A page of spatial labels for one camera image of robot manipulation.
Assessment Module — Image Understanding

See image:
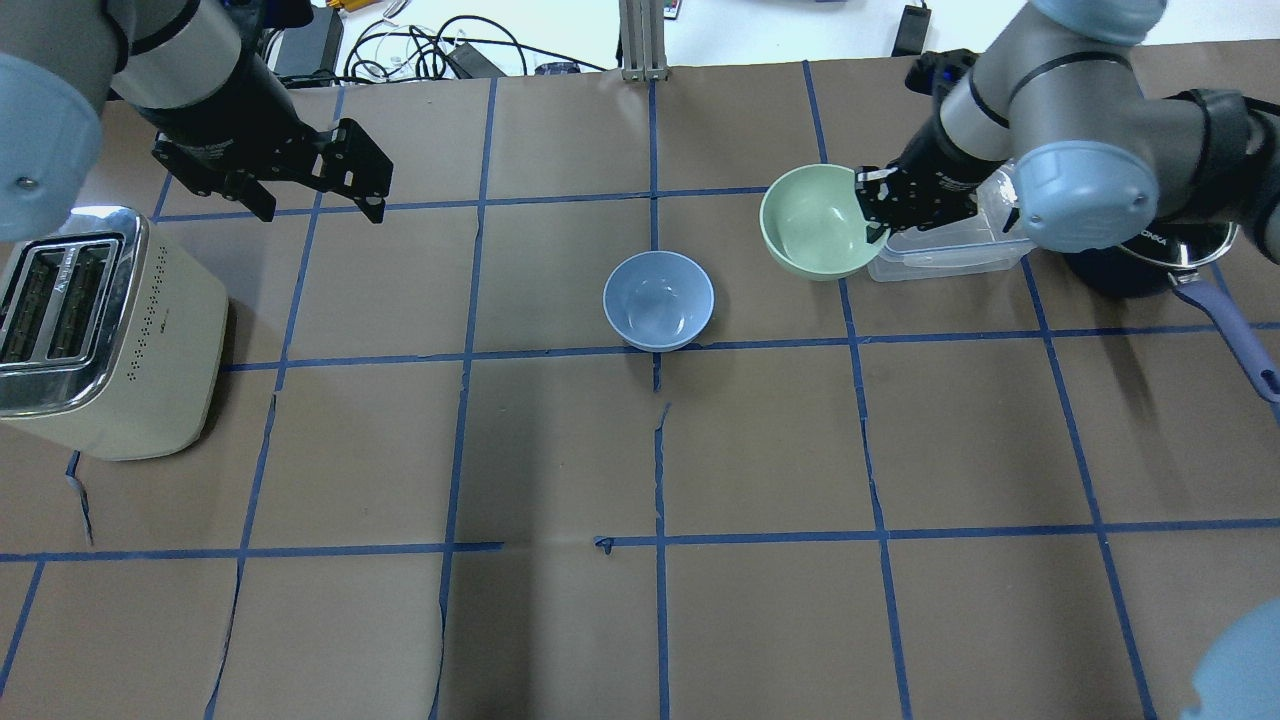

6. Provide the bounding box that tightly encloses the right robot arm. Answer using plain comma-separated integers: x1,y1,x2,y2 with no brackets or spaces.
852,1,1277,263

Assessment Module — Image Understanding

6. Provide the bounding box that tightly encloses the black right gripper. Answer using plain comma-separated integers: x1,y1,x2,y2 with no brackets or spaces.
854,49,986,245

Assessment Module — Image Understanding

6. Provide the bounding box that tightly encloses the clear plastic food container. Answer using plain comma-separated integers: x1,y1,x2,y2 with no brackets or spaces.
867,161,1036,282

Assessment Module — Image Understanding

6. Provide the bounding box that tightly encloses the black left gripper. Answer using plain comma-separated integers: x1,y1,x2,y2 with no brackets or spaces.
150,50,394,224

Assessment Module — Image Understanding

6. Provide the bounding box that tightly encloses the aluminium frame post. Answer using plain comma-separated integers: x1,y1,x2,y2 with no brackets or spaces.
618,0,669,83

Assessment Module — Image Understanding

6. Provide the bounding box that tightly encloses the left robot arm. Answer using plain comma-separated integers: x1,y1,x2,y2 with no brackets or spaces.
1,1,393,243

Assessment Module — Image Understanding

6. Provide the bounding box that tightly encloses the green bowl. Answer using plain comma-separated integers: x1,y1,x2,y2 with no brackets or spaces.
758,164,888,282

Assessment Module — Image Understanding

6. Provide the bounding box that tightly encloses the brown paper table cover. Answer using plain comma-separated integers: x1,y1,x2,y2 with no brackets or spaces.
3,58,1277,719

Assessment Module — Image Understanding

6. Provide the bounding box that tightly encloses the dark blue saucepan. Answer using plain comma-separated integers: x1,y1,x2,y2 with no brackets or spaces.
1062,222,1279,405

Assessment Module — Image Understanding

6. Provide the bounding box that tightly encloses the black power adapter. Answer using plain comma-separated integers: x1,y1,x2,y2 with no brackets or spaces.
271,6,344,85

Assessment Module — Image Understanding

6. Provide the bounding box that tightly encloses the blue bowl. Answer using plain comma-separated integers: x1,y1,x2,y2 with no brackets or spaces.
602,250,716,354

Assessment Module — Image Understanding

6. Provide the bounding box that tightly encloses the cream and chrome toaster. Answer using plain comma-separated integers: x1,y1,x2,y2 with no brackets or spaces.
1,206,230,461

